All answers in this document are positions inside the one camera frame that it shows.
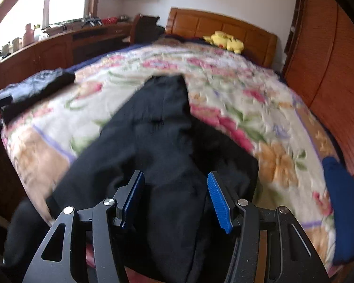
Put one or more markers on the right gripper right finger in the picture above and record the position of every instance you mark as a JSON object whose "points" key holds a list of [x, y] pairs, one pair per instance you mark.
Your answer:
{"points": [[270, 245]]}

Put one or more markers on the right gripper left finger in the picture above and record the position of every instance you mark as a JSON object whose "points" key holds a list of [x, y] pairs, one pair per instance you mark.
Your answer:
{"points": [[61, 256]]}

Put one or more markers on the black coat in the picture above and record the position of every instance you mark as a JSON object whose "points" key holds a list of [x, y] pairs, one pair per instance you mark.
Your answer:
{"points": [[175, 235]]}

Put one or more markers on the dark grey folded garment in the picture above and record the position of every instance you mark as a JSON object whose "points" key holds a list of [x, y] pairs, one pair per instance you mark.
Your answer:
{"points": [[32, 90]]}

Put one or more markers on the blue folded garment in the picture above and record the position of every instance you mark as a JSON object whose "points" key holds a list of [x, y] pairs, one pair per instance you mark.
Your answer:
{"points": [[340, 185]]}

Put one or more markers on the wooden desk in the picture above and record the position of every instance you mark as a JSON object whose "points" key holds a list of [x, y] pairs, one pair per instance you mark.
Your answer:
{"points": [[62, 51]]}

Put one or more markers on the black device on desk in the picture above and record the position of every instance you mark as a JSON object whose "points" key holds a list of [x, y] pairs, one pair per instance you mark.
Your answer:
{"points": [[90, 22]]}

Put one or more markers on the red basket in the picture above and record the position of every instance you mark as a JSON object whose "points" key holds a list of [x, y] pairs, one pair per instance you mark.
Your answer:
{"points": [[109, 21]]}

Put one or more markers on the floral quilt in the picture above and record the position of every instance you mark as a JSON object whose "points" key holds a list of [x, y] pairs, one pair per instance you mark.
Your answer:
{"points": [[242, 100]]}

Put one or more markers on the wooden chair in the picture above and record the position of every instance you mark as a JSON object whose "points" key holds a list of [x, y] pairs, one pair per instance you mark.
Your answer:
{"points": [[145, 29]]}

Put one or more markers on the wooden wardrobe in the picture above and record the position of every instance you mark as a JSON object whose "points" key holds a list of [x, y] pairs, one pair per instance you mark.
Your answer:
{"points": [[320, 68]]}

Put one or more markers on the wooden headboard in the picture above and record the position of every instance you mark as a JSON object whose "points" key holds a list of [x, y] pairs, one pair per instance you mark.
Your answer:
{"points": [[260, 45]]}

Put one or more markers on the yellow plush toy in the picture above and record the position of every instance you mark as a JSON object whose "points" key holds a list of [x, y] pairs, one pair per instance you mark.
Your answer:
{"points": [[225, 41]]}

